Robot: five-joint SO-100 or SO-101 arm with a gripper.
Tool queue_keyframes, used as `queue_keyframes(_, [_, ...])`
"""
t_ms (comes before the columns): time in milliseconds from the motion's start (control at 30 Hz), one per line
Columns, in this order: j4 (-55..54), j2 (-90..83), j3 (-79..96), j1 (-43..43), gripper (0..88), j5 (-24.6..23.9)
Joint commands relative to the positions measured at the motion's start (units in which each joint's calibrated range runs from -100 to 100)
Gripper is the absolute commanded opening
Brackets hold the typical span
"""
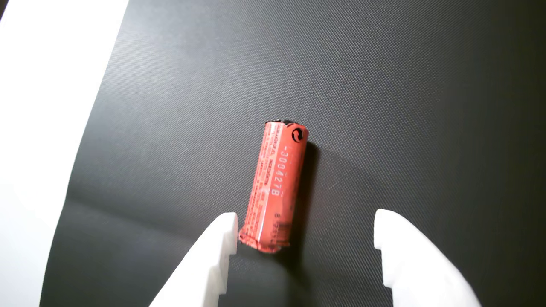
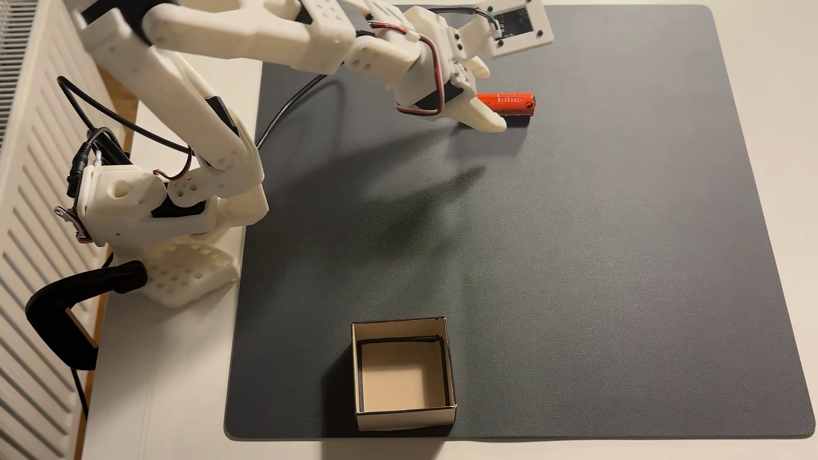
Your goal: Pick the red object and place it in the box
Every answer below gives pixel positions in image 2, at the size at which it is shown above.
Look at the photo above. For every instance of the dark grey table mat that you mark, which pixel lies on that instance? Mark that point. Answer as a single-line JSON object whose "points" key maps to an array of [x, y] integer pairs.
{"points": [[575, 255]]}

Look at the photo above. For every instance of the white radiator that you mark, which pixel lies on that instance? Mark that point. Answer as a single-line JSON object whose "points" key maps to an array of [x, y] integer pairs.
{"points": [[25, 358]]}

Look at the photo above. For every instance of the small open cardboard box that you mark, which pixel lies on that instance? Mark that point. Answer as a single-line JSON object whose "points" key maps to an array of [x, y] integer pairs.
{"points": [[402, 377]]}

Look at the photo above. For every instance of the black table clamp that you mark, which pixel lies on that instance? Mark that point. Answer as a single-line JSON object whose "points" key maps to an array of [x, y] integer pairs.
{"points": [[57, 306]]}

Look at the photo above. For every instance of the red cylindrical battery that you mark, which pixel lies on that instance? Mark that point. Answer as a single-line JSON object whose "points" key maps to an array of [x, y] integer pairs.
{"points": [[514, 104]]}

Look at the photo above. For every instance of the white framed camera module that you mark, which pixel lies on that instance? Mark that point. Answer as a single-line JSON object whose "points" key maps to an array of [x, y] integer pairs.
{"points": [[519, 25]]}

